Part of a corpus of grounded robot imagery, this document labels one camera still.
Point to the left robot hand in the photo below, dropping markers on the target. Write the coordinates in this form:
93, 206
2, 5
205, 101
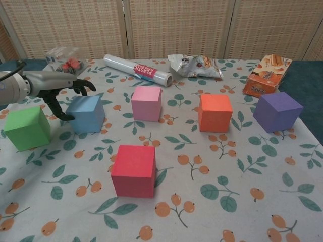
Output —
48, 79

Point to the green cube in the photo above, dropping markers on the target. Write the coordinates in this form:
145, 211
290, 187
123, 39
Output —
27, 128

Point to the blue cube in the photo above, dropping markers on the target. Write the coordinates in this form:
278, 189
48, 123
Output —
87, 116

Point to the red cube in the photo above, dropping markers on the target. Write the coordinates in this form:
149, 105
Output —
133, 171

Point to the orange cube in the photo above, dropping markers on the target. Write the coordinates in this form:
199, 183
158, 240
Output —
214, 113

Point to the purple cube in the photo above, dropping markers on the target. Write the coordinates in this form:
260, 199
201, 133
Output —
277, 111

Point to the clear bag red items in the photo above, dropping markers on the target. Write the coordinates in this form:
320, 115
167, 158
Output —
70, 64

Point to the plastic wrap roll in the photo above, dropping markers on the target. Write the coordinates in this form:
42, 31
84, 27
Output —
126, 65

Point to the pink cube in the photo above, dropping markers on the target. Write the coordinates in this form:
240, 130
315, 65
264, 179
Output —
146, 104

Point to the bamboo folding screen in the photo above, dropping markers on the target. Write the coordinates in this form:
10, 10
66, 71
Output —
176, 25

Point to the crumpled snack bag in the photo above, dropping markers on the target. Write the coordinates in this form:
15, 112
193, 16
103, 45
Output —
194, 66

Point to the floral tablecloth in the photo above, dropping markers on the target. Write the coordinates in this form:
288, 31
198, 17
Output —
202, 214

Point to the orange biscuit box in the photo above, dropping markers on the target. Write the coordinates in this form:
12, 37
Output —
267, 78

